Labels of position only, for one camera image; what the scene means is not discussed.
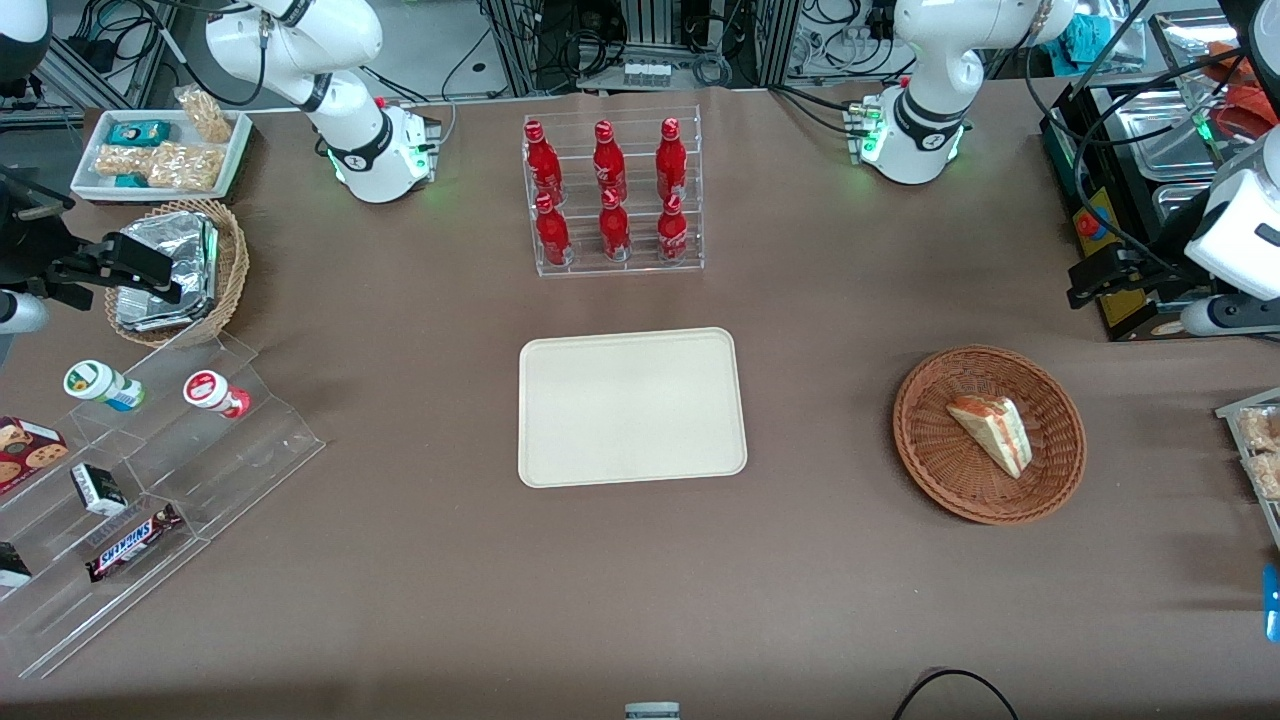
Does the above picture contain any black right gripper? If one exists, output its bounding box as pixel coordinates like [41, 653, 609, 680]
[0, 212, 186, 306]

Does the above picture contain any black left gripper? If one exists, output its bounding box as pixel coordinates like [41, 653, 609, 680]
[1066, 240, 1204, 310]

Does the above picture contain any triangle sandwich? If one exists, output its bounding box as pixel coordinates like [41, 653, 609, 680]
[946, 395, 1032, 480]

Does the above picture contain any white rectangular snack tray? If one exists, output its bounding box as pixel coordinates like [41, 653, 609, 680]
[70, 108, 253, 204]

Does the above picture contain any light wicker basket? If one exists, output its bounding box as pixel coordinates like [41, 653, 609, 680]
[104, 198, 250, 349]

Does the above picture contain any grey tray with snacks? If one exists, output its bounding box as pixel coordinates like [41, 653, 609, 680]
[1214, 387, 1280, 553]

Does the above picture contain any brown round wicker basket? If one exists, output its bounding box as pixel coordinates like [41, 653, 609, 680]
[892, 345, 1088, 527]

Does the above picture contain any cream plastic serving tray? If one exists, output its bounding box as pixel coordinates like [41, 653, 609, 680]
[517, 327, 749, 490]

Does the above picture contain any aluminium foil container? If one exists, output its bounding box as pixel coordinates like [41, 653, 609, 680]
[114, 211, 220, 333]

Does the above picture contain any small rice cracker pack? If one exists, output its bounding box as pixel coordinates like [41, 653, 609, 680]
[94, 145, 157, 180]

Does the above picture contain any green lidded yogurt cup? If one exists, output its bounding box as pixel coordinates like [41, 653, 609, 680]
[63, 360, 146, 413]

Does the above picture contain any large rice cracker pack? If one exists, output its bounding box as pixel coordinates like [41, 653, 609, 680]
[148, 142, 225, 192]

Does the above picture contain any teal snack box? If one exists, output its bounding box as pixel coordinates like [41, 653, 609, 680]
[106, 120, 172, 149]

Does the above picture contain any steel pan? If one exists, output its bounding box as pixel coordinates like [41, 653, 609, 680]
[1108, 88, 1206, 183]

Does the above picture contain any red lidded yogurt cup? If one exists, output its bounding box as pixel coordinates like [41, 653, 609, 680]
[182, 370, 252, 420]

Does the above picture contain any clear bag of nut snacks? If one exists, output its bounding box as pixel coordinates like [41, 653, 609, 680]
[174, 86, 234, 145]

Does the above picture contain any red cookie box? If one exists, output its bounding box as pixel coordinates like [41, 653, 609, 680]
[0, 416, 70, 497]

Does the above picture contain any clear acrylic stepped shelf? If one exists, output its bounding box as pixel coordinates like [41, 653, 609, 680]
[0, 330, 327, 681]

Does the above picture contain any black and white small carton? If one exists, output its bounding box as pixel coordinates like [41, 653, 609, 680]
[70, 462, 129, 518]

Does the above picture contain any clear pack of crackers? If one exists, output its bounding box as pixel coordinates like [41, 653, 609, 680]
[1237, 404, 1280, 503]

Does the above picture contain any teal cloth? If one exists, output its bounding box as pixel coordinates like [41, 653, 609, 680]
[1058, 12, 1113, 63]

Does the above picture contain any Snickers chocolate bar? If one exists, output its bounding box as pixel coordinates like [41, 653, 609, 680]
[85, 502, 185, 584]

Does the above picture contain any red cola bottle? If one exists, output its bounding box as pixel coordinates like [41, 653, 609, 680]
[598, 188, 632, 263]
[534, 193, 573, 268]
[656, 193, 690, 265]
[655, 117, 689, 201]
[524, 119, 566, 207]
[592, 120, 628, 201]

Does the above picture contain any clear acrylic bottle rack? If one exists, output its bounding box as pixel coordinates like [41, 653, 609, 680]
[521, 104, 706, 280]

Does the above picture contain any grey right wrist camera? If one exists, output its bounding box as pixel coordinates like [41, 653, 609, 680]
[0, 290, 49, 337]

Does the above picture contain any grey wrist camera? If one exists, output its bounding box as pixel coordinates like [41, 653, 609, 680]
[1180, 294, 1280, 338]
[0, 290, 49, 337]

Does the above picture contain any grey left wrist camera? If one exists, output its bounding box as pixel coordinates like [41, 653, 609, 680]
[1180, 294, 1280, 338]

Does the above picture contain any black cable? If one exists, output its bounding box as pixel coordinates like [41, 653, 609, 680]
[892, 667, 1020, 720]

